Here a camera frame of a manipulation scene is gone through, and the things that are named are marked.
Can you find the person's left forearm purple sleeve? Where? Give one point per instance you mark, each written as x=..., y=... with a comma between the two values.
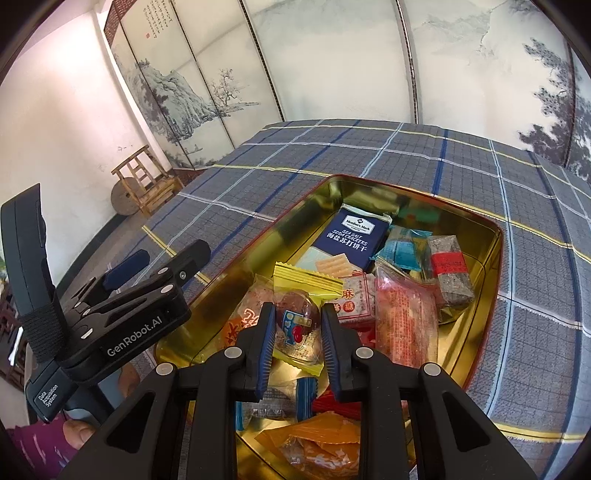
x=32, y=447

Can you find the grey snack block red label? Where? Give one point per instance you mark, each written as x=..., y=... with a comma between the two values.
x=450, y=281

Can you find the small brown cube packet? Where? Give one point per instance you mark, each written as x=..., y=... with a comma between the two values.
x=358, y=302

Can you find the small teal snack packet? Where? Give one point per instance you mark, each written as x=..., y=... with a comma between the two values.
x=404, y=254
x=399, y=234

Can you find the clear bag orange print snack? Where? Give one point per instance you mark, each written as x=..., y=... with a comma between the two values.
x=240, y=318

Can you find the painted landscape folding screen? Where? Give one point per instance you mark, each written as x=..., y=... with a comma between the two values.
x=332, y=60

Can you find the round millstone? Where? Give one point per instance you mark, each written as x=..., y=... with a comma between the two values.
x=121, y=201

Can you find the person's left hand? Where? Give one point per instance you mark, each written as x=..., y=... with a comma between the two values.
x=79, y=433

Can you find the yellow-topped clear egg packet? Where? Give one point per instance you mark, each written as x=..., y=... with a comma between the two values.
x=295, y=323

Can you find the long clear pink snack packet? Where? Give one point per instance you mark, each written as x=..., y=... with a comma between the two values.
x=404, y=318

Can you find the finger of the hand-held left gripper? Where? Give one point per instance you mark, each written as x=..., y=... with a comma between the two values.
x=127, y=267
x=184, y=261

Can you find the red tin box gold inside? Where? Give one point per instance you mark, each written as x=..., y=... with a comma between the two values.
x=480, y=254

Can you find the light wooden chair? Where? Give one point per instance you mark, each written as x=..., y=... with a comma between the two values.
x=147, y=184

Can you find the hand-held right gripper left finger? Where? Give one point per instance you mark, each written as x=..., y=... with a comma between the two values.
x=265, y=350

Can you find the navy cracker packet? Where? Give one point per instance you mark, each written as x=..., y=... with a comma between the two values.
x=353, y=235

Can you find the orange snack packet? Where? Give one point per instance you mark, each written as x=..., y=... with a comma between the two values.
x=318, y=443

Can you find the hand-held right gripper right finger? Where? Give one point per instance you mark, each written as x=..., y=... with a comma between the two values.
x=331, y=350

